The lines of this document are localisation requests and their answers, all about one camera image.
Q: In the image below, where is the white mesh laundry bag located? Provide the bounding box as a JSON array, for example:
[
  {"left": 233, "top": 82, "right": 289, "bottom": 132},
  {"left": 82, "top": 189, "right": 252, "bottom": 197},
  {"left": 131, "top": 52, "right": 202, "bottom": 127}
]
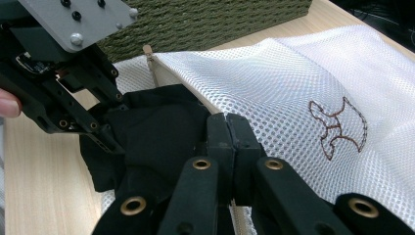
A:
[{"left": 99, "top": 24, "right": 415, "bottom": 235}]

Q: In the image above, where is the green woven basket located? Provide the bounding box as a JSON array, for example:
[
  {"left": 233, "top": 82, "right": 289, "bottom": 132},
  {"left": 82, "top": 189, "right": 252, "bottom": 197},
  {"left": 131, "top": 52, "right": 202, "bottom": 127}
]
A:
[{"left": 96, "top": 0, "right": 313, "bottom": 64}]

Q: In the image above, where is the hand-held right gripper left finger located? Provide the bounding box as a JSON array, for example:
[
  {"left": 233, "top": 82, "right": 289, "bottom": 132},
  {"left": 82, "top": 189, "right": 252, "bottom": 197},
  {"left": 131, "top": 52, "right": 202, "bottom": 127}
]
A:
[{"left": 205, "top": 113, "right": 235, "bottom": 205}]

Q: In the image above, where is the black garment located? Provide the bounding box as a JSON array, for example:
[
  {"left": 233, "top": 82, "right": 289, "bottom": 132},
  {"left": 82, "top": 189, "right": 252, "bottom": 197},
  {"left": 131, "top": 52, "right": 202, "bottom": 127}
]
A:
[{"left": 79, "top": 83, "right": 226, "bottom": 210}]

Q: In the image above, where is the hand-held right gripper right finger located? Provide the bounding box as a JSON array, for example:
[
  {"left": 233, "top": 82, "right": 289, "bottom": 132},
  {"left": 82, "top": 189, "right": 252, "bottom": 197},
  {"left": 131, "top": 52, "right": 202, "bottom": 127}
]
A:
[{"left": 226, "top": 113, "right": 267, "bottom": 206}]

